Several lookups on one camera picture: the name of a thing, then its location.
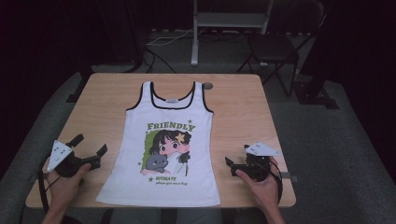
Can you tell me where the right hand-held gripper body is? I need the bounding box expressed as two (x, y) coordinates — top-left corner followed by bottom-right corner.
(245, 141), (281, 183)

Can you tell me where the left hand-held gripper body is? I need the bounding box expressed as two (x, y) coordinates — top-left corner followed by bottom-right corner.
(46, 139), (86, 178)

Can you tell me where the white printed tank top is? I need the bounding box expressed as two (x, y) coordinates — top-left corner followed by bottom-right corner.
(95, 80), (222, 208)

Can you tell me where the person's right hand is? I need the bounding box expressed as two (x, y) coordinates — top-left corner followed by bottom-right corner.
(234, 155), (281, 208)

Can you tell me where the person's left hand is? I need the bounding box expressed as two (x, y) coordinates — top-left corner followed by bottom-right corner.
(45, 162), (92, 216)

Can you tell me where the person's right leg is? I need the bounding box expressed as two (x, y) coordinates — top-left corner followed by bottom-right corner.
(176, 207), (224, 224)

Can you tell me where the person's leg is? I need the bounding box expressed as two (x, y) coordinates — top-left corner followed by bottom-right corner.
(176, 207), (224, 224)
(108, 207), (163, 224)

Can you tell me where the person's left leg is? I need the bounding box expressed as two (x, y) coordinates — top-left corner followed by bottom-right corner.
(108, 207), (163, 224)

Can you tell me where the black floor stand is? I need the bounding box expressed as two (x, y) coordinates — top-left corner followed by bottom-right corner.
(293, 0), (340, 110)

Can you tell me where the black folding chair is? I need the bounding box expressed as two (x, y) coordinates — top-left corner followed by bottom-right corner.
(236, 0), (326, 97)

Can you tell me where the grey metal stand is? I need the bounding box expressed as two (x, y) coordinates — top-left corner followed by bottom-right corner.
(191, 0), (275, 67)

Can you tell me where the grey base plate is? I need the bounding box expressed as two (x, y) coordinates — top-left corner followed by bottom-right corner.
(91, 61), (143, 75)

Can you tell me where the black floor cable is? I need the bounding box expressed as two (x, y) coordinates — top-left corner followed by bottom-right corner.
(143, 46), (177, 74)

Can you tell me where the white floor cable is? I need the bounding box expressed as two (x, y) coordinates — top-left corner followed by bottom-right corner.
(146, 27), (206, 47)

